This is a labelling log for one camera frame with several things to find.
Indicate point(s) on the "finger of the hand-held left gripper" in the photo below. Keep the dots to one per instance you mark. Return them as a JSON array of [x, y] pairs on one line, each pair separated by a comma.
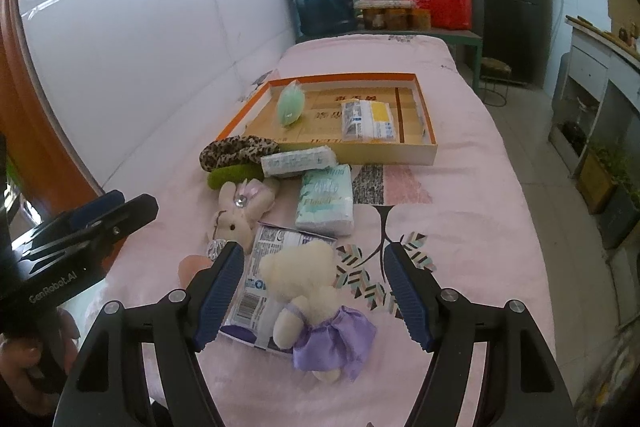
[[95, 209], [125, 217]]

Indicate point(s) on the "orange-rimmed cardboard box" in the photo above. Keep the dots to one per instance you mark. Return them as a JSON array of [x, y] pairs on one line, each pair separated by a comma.
[[320, 127]]

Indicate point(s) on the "white cabinet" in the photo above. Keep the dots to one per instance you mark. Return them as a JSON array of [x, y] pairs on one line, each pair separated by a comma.
[[595, 67]]

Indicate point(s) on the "green tissue pack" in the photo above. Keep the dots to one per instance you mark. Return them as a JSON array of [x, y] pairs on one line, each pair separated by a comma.
[[325, 202]]

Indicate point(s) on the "yellow label clear packet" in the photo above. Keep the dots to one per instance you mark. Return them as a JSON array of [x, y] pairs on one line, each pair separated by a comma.
[[370, 119]]

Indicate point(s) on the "person's left hand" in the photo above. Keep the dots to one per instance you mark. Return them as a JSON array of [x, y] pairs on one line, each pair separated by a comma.
[[17, 359]]

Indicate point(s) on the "green bench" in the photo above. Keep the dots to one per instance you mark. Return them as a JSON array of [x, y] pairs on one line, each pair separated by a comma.
[[465, 38]]

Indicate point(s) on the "white blue-print tissue roll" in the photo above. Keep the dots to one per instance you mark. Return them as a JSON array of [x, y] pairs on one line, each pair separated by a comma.
[[300, 161]]

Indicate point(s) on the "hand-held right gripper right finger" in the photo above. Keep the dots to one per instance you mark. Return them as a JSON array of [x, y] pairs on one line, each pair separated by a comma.
[[404, 299]]

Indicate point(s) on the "orange wooden bed frame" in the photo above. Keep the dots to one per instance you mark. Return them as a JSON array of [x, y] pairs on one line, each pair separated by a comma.
[[30, 107]]

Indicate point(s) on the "purple and white packet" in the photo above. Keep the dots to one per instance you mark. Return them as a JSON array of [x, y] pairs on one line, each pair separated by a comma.
[[257, 277]]

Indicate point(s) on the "leopard print scrunchie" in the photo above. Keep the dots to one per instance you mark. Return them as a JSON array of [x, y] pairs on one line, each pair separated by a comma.
[[235, 149]]

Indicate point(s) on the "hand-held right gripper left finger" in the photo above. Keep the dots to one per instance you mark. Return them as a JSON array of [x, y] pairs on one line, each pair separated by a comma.
[[220, 299]]

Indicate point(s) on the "amber glass jar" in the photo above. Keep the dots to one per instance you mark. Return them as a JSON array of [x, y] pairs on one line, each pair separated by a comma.
[[398, 19], [373, 19], [421, 20]]

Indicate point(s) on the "beige bunny plush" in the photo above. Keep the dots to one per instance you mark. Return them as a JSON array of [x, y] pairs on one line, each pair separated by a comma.
[[240, 212]]

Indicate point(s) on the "green fuzzy scrunchie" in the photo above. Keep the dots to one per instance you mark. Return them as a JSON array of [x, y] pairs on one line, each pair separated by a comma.
[[225, 177]]

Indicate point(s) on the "round metal stool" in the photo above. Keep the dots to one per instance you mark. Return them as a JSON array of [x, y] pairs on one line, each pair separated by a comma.
[[496, 69]]

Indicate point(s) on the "white bear plush purple dress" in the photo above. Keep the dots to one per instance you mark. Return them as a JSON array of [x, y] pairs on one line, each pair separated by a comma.
[[305, 287]]

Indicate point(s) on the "green sponge in clear bag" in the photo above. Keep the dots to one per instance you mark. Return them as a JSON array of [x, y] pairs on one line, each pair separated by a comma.
[[291, 104]]

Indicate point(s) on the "planter boxes with plants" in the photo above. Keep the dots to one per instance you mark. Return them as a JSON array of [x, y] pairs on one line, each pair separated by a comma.
[[600, 179]]

